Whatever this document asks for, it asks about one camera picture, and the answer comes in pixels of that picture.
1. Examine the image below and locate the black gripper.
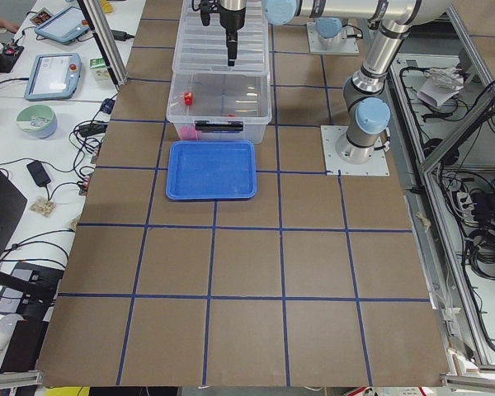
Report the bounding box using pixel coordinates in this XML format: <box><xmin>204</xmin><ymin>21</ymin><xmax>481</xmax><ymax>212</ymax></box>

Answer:
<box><xmin>219</xmin><ymin>7</ymin><xmax>246</xmax><ymax>67</ymax></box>

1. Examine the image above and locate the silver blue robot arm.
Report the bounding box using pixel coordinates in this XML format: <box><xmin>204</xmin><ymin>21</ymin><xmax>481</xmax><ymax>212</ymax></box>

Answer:
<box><xmin>262</xmin><ymin>1</ymin><xmax>451</xmax><ymax>165</ymax></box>

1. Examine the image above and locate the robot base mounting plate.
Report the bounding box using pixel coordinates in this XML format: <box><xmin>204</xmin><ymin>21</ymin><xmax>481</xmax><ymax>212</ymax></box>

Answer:
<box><xmin>320</xmin><ymin>125</ymin><xmax>389</xmax><ymax>177</ymax></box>

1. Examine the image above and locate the clear box lid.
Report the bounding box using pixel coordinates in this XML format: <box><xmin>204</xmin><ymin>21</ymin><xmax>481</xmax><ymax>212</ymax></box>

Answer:
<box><xmin>172</xmin><ymin>1</ymin><xmax>269</xmax><ymax>77</ymax></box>

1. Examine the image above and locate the red block far in box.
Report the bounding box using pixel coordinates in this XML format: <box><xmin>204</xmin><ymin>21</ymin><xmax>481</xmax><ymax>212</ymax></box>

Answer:
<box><xmin>183</xmin><ymin>92</ymin><xmax>194</xmax><ymax>106</ymax></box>

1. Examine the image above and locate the clear plastic storage box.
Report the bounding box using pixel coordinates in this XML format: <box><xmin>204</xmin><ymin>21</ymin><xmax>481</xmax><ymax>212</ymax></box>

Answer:
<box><xmin>166</xmin><ymin>73</ymin><xmax>272</xmax><ymax>144</ymax></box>

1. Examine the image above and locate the black box latch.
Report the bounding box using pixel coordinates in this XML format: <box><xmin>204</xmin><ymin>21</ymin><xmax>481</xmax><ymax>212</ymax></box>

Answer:
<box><xmin>194</xmin><ymin>120</ymin><xmax>244</xmax><ymax>133</ymax></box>

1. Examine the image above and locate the green white carton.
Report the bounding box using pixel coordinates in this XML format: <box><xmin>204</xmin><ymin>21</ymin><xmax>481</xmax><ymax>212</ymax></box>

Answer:
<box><xmin>88</xmin><ymin>58</ymin><xmax>111</xmax><ymax>81</ymax></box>

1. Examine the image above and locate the blue plastic tray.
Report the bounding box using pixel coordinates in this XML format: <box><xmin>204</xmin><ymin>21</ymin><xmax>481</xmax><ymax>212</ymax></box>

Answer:
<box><xmin>166</xmin><ymin>140</ymin><xmax>257</xmax><ymax>200</ymax></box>

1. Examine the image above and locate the blue teach pendant far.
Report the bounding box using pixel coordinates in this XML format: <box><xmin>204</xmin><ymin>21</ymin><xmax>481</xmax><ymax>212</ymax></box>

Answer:
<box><xmin>35</xmin><ymin>7</ymin><xmax>89</xmax><ymax>45</ymax></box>

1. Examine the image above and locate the blue teach pendant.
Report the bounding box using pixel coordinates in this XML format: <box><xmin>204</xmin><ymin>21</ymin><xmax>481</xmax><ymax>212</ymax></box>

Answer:
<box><xmin>24</xmin><ymin>53</ymin><xmax>82</xmax><ymax>101</ymax></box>
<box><xmin>35</xmin><ymin>7</ymin><xmax>89</xmax><ymax>45</ymax></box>

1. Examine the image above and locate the blue teach pendant near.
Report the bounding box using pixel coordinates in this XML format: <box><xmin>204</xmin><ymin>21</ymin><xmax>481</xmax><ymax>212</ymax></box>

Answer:
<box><xmin>24</xmin><ymin>53</ymin><xmax>82</xmax><ymax>101</ymax></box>

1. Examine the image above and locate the green bowl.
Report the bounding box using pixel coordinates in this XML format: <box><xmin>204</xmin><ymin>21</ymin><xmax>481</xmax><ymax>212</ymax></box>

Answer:
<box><xmin>16</xmin><ymin>105</ymin><xmax>58</xmax><ymax>139</ymax></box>

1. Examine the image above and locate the black power adapter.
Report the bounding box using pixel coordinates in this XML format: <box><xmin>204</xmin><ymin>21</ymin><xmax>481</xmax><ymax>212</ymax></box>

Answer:
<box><xmin>26</xmin><ymin>160</ymin><xmax>51</xmax><ymax>187</ymax></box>

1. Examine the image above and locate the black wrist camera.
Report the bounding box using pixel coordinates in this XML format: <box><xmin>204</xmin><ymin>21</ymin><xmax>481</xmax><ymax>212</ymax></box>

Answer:
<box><xmin>191</xmin><ymin>0</ymin><xmax>219</xmax><ymax>26</ymax></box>

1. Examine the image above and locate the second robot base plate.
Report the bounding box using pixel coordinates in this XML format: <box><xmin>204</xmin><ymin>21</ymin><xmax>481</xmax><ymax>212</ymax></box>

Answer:
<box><xmin>306</xmin><ymin>22</ymin><xmax>360</xmax><ymax>56</ymax></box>

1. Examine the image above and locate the aluminium frame post left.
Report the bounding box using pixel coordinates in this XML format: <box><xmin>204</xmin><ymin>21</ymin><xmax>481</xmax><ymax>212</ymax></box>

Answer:
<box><xmin>78</xmin><ymin>0</ymin><xmax>128</xmax><ymax>87</ymax></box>

